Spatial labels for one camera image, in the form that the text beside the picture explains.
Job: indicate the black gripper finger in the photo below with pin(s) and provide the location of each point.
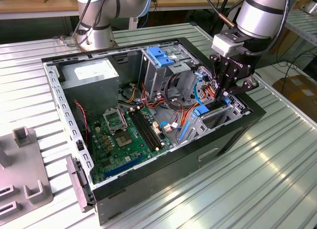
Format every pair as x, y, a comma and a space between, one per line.
224, 73
244, 86

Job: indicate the hard disk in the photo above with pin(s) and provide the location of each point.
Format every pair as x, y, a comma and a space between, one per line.
201, 110

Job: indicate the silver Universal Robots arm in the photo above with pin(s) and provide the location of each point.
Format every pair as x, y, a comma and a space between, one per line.
260, 18

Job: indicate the metal disk bay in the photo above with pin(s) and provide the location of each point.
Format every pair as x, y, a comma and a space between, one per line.
195, 131

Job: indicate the brown cardboard box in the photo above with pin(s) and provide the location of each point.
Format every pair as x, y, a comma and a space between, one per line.
299, 90

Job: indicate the blue plastic drive latch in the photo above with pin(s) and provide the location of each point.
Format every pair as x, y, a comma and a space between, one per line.
158, 56

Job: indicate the metal optical drive cage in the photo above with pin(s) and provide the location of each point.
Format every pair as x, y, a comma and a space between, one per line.
153, 77

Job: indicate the metal slat side table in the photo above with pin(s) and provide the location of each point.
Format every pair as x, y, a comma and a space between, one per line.
304, 28

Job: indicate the wooden desk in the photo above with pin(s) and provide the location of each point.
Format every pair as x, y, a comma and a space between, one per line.
188, 2

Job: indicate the orange board connector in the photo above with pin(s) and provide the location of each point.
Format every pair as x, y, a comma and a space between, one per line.
156, 128

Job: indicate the black RAM slot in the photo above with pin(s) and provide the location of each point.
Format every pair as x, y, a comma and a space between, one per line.
145, 130
142, 131
148, 129
151, 128

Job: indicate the CPU socket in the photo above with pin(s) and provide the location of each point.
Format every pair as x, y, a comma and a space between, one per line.
123, 139

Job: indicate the black open PC case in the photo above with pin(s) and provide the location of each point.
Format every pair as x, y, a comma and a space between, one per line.
161, 179

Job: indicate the green motherboard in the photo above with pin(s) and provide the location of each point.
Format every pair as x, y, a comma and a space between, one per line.
123, 154

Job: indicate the grey power supply unit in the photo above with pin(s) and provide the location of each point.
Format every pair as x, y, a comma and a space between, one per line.
91, 90

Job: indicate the blue expansion slot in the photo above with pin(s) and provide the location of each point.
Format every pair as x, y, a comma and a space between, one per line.
123, 167

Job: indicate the grey parts rack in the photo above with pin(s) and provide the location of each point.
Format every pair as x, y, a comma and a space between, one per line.
24, 169

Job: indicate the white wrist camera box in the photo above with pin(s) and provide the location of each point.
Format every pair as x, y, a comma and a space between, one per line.
223, 44

